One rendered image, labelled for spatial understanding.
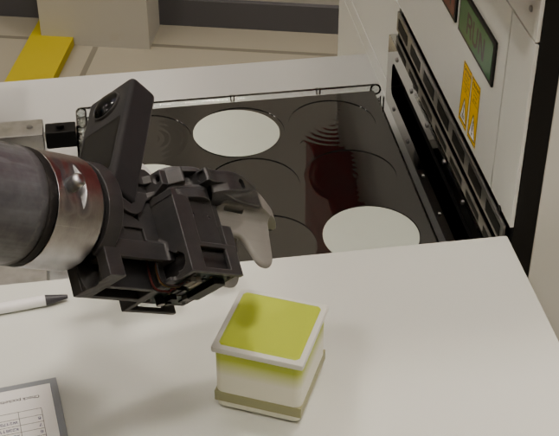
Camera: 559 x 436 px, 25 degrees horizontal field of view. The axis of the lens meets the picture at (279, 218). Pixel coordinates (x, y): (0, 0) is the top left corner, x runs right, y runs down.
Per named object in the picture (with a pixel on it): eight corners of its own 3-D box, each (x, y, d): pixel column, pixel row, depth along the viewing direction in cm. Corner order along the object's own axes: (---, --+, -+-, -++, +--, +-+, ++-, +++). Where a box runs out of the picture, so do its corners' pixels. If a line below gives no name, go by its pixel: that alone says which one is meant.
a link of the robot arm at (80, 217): (-31, 179, 81) (50, 120, 77) (24, 188, 85) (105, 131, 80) (-8, 286, 79) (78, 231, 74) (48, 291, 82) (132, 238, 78)
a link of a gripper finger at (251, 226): (287, 282, 97) (207, 273, 89) (266, 213, 99) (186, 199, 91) (318, 266, 95) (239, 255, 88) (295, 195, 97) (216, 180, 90)
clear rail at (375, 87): (379, 90, 155) (380, 80, 154) (382, 96, 154) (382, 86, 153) (75, 115, 150) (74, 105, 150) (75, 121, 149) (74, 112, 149)
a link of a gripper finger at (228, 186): (230, 227, 94) (150, 215, 88) (224, 207, 95) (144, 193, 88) (276, 201, 92) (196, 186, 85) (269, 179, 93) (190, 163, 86)
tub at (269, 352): (327, 365, 105) (329, 304, 101) (302, 428, 99) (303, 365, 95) (241, 347, 107) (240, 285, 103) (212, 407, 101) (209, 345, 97)
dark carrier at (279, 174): (373, 94, 153) (374, 90, 153) (446, 272, 126) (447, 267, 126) (89, 118, 149) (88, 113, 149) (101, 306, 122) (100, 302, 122)
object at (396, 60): (397, 98, 162) (401, 32, 156) (497, 323, 127) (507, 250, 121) (383, 99, 161) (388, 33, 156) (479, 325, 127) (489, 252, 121)
